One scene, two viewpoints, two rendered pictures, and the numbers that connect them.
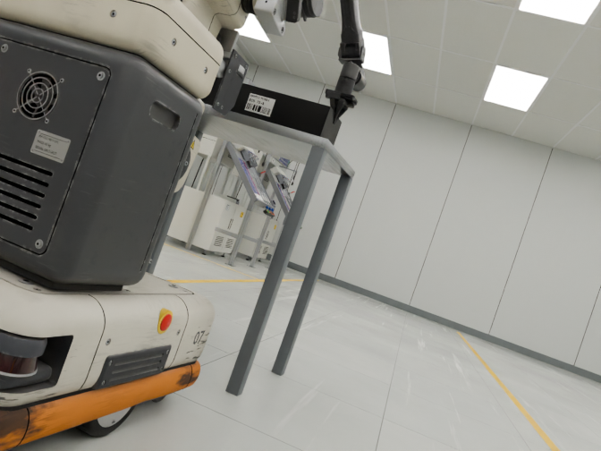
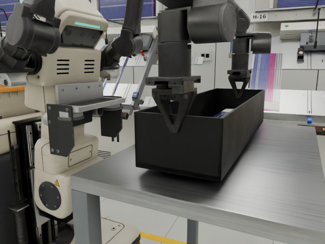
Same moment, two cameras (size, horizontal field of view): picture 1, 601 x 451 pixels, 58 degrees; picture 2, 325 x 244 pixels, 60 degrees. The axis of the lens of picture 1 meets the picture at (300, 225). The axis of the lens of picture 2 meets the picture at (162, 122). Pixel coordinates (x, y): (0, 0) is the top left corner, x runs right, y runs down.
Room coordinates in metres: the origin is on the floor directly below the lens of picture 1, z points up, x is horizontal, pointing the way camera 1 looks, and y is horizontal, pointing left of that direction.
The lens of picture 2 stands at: (1.84, -0.48, 1.02)
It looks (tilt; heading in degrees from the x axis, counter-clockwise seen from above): 12 degrees down; 98
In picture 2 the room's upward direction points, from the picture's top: straight up
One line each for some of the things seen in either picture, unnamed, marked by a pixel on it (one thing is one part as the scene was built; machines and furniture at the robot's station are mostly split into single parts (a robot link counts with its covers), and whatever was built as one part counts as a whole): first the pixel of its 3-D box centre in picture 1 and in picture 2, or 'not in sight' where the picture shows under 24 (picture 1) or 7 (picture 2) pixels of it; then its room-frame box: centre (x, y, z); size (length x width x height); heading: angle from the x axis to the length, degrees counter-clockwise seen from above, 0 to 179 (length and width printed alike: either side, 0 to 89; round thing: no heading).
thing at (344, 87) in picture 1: (343, 89); (174, 65); (1.79, 0.01, 1.01); 0.10 x 0.07 x 0.07; 73
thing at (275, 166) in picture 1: (259, 189); not in sight; (7.42, 0.70, 0.95); 1.36 x 0.82 x 1.90; 77
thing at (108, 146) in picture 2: not in sight; (132, 135); (1.14, 2.17, 0.31); 0.70 x 0.65 x 0.62; 167
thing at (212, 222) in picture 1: (222, 167); not in sight; (6.01, 1.04, 0.95); 1.36 x 0.82 x 1.90; 77
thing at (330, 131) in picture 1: (256, 109); (217, 117); (1.88, 0.28, 0.87); 0.57 x 0.17 x 0.11; 72
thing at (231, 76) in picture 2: not in sight; (239, 84); (1.96, 0.56, 0.94); 0.07 x 0.07 x 0.09; 72
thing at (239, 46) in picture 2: not in sight; (242, 46); (1.96, 0.55, 1.07); 0.07 x 0.06 x 0.07; 171
